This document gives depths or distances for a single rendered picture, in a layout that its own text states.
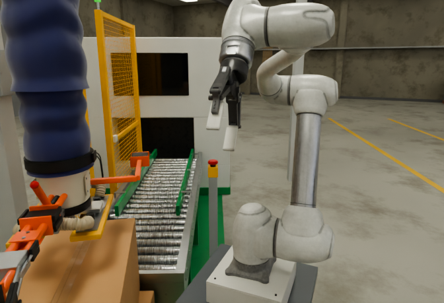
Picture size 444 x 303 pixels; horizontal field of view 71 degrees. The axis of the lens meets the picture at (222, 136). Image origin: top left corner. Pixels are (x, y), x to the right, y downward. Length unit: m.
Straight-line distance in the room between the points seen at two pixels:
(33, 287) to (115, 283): 0.27
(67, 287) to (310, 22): 1.12
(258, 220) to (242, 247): 0.13
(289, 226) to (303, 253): 0.10
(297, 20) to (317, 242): 0.79
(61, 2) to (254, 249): 1.08
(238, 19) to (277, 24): 0.10
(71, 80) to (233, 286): 0.95
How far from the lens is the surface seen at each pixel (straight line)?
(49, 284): 1.33
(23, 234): 1.00
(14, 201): 2.76
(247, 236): 1.27
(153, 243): 2.20
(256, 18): 0.85
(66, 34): 1.14
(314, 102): 1.31
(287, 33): 0.84
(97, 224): 1.23
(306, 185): 1.27
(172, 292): 1.88
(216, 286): 1.35
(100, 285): 1.26
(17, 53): 1.15
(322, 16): 0.84
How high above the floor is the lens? 1.69
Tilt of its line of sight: 13 degrees down
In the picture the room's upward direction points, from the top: straight up
